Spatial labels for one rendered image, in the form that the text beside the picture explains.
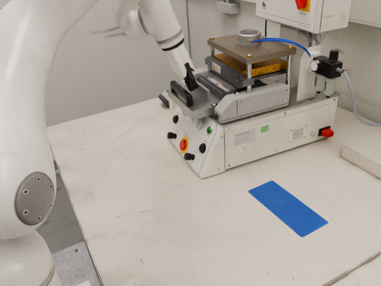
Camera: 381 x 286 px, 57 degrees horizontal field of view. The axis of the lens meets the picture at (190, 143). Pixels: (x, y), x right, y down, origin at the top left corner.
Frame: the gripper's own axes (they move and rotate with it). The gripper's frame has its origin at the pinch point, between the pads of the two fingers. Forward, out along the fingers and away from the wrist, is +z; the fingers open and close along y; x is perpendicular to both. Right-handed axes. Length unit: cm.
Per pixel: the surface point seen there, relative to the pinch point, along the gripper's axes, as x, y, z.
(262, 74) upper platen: 20.4, 9.9, 5.3
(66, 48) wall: -32, -138, 5
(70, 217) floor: -85, -79, 77
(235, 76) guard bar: 11.8, 9.0, 1.2
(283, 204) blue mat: 0.8, 38.7, 28.1
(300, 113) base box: 26.0, 17.0, 22.2
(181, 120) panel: -7.4, -8.1, 15.0
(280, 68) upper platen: 27.0, 10.2, 6.9
